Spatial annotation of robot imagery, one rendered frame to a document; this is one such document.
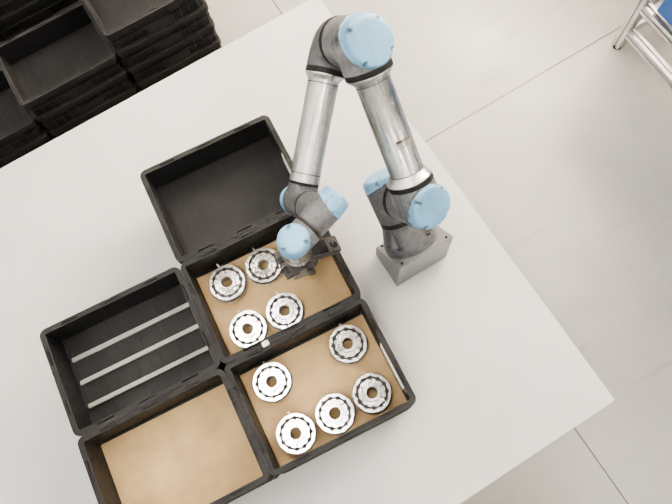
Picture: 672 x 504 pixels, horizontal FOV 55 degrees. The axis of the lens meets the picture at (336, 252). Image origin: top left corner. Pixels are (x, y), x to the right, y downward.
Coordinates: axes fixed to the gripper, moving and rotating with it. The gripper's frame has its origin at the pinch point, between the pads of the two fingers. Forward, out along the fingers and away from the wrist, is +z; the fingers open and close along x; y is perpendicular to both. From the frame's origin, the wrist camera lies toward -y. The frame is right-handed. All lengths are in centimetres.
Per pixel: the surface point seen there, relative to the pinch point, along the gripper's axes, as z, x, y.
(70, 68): 63, -123, 47
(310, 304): 0.8, 10.7, 4.4
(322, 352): -0.8, 23.9, 7.2
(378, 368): -2.1, 34.4, -4.1
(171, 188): 6.9, -38.9, 25.5
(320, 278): 1.5, 5.4, -1.3
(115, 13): 52, -130, 21
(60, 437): 14, 11, 84
